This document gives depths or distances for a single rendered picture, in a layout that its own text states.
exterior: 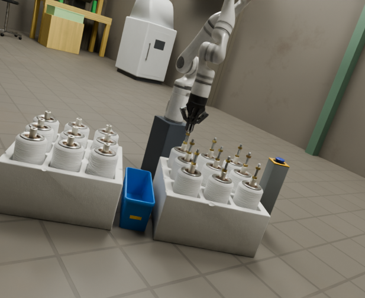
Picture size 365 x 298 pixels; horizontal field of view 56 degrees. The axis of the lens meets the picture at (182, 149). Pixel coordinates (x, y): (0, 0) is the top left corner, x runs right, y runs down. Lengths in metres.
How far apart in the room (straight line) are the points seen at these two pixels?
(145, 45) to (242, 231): 4.22
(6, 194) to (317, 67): 3.35
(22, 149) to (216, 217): 0.68
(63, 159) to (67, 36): 5.61
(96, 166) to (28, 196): 0.23
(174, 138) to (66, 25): 5.19
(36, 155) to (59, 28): 5.53
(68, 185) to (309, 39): 3.37
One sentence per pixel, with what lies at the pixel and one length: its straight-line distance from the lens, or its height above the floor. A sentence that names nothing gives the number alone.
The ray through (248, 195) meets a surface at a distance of 1.27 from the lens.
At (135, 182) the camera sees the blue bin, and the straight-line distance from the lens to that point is 1.50.
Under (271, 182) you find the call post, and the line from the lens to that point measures 1.51.
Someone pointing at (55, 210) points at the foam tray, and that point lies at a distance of 1.22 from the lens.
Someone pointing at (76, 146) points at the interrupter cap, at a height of 0.25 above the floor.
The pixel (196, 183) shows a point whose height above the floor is 0.23.
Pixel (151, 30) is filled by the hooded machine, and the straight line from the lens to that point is 5.25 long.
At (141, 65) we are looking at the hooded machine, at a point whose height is 0.24.
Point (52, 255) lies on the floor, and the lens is 1.10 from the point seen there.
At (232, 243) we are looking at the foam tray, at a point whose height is 0.04.
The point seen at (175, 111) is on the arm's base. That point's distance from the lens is 1.67.
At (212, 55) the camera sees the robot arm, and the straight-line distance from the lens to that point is 1.36.
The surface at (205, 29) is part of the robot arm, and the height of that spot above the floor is 0.75.
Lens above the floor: 0.65
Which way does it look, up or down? 16 degrees down
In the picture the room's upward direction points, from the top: 17 degrees clockwise
